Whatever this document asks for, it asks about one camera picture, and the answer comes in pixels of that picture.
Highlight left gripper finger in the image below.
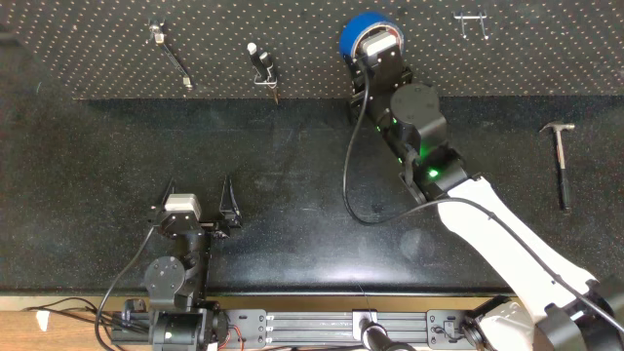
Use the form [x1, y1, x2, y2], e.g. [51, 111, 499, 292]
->
[160, 178, 176, 207]
[218, 175, 244, 229]

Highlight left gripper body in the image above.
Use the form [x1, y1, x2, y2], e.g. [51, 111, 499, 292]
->
[199, 220, 244, 241]

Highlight black and white pliers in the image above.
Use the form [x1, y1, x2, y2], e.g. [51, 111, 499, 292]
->
[246, 42, 282, 106]

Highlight roll of blue tape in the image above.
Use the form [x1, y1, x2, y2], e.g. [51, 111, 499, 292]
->
[338, 11, 407, 63]

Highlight black pegboard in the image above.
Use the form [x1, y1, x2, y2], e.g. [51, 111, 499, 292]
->
[0, 0, 624, 100]

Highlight hammer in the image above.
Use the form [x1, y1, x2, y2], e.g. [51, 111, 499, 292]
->
[538, 121, 576, 212]

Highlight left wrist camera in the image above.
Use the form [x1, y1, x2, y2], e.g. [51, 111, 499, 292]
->
[164, 192, 203, 215]

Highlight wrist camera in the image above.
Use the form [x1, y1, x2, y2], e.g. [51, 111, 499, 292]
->
[164, 192, 203, 215]
[363, 31, 400, 57]

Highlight black cable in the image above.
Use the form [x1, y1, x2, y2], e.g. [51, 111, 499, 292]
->
[93, 225, 157, 351]
[341, 57, 624, 336]

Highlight mounting rail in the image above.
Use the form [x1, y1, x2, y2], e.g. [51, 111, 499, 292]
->
[110, 305, 493, 351]

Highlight thin black wire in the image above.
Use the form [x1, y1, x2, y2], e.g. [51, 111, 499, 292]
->
[19, 295, 99, 319]

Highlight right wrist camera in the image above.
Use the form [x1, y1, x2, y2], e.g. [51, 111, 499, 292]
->
[363, 31, 400, 57]

